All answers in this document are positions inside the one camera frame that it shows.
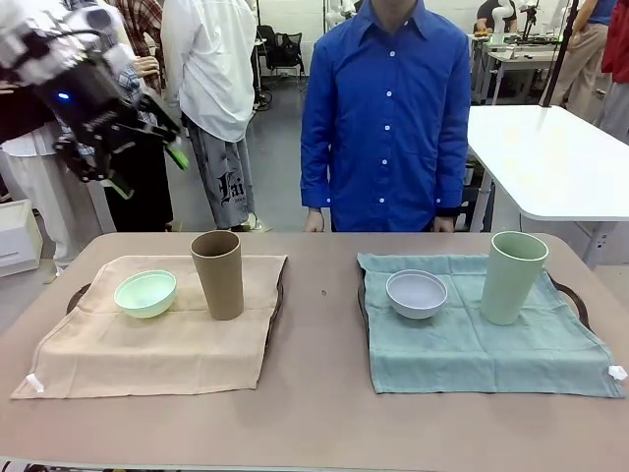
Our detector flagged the person's left forearm blue sleeve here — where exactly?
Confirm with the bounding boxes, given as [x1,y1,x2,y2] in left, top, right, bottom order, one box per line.
[434,140,471,220]

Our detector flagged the white foam box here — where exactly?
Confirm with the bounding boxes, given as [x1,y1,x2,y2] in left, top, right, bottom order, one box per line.
[0,199,43,279]

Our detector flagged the bystander in beige trousers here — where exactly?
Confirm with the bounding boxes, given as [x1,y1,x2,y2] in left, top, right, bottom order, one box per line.
[559,0,618,107]

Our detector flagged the tall brown cup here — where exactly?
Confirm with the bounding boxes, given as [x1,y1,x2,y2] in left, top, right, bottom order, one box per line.
[189,229,246,322]

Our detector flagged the bystander in dark brown top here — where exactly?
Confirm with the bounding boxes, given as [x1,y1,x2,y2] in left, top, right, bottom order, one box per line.
[0,83,117,276]

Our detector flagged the pale blue bowl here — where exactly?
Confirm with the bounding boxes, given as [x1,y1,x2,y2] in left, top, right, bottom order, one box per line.
[385,268,449,320]

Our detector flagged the black office chair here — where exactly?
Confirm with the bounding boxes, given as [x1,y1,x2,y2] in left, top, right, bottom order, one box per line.
[255,24,304,79]

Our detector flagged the tall light green cup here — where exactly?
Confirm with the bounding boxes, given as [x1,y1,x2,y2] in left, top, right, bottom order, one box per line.
[480,231,549,326]

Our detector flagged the white side table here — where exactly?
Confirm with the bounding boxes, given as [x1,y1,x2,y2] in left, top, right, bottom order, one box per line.
[464,104,629,269]

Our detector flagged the mint green bowl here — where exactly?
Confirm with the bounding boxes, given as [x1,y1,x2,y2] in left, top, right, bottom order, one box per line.
[113,269,178,320]

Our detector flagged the bystander in blue plaid shirt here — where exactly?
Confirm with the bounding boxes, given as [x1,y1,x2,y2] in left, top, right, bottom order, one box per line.
[97,43,174,233]

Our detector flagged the teal cloth mat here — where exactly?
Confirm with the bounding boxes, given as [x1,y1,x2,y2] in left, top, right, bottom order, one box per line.
[357,253,628,398]

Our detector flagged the bystander in red plaid shirt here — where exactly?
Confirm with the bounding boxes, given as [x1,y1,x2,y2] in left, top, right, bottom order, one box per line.
[105,0,167,94]

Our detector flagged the bystander in white shirt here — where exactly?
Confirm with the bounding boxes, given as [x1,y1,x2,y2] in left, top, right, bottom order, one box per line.
[160,0,260,232]

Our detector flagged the dark brown serving tray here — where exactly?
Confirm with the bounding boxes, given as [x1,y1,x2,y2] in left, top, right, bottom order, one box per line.
[357,267,591,336]
[65,255,287,351]

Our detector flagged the beige cloth mat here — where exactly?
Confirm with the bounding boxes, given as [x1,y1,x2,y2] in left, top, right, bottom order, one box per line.
[9,254,289,400]

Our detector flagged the bystander in red top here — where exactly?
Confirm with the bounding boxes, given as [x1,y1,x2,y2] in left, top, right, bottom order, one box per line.
[600,0,629,145]

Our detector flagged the person's right forearm blue sleeve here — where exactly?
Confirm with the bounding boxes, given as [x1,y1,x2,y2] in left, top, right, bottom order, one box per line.
[299,140,336,212]

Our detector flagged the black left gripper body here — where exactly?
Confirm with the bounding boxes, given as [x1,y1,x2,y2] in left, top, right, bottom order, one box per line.
[38,61,143,158]

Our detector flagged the black tripod pole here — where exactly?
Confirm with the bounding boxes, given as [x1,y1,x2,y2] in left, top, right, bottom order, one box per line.
[539,0,581,107]

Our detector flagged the person torso in blue shirt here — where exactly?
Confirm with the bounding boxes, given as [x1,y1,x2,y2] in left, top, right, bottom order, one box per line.
[299,0,472,233]

